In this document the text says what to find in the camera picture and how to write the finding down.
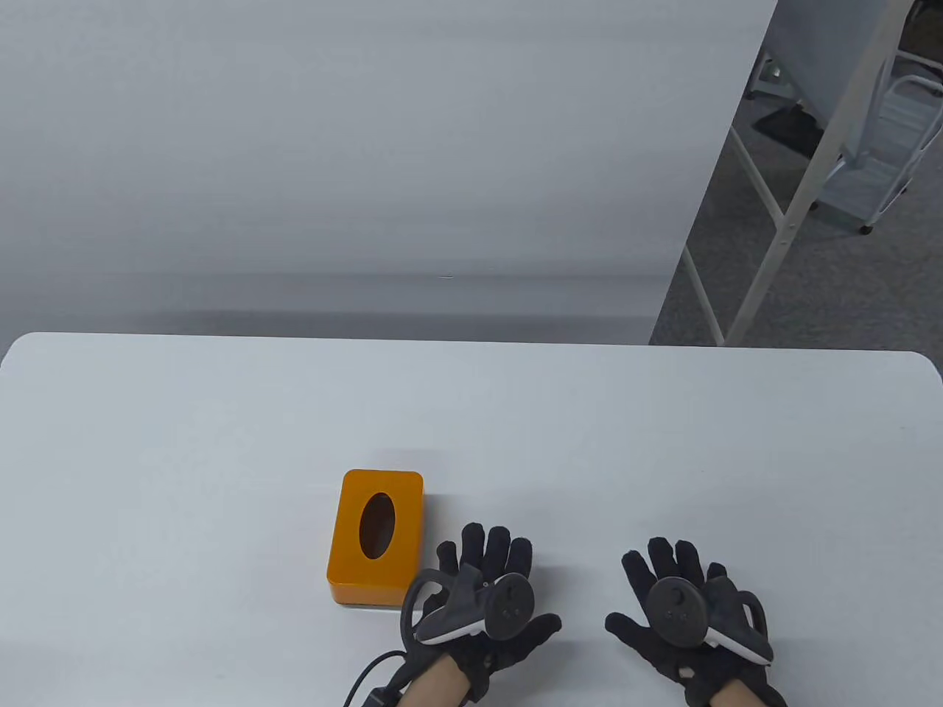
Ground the person's right hand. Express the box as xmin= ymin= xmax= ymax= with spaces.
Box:
xmin=604 ymin=537 xmax=788 ymax=707

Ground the person's left hand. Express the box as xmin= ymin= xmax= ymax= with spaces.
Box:
xmin=413 ymin=522 xmax=563 ymax=702

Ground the orange tissue box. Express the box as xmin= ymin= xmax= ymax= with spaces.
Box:
xmin=326 ymin=469 xmax=425 ymax=608

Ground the person's left forearm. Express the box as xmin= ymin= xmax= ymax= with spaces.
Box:
xmin=402 ymin=652 xmax=474 ymax=707

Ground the dark grey right hand controller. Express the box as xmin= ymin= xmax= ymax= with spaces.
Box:
xmin=646 ymin=577 xmax=775 ymax=665

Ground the dark grey hand controller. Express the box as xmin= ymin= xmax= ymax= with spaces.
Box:
xmin=646 ymin=577 xmax=775 ymax=665
xmin=400 ymin=566 xmax=536 ymax=649

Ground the dark grey left hand controller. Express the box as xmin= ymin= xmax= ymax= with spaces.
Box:
xmin=400 ymin=566 xmax=536 ymax=649

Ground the white partition board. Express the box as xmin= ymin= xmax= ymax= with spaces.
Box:
xmin=0 ymin=0 xmax=779 ymax=347

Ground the black object on floor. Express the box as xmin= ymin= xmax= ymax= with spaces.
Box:
xmin=751 ymin=108 xmax=824 ymax=158

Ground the white wheeled cart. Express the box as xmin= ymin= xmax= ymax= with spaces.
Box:
xmin=810 ymin=72 xmax=943 ymax=236

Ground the white wheeled furniture leg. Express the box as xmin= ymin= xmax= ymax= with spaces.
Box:
xmin=744 ymin=50 xmax=795 ymax=102

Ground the black cable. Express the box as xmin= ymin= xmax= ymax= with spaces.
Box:
xmin=345 ymin=648 xmax=413 ymax=707

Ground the white metal partition frame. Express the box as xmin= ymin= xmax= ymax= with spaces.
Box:
xmin=679 ymin=0 xmax=918 ymax=348

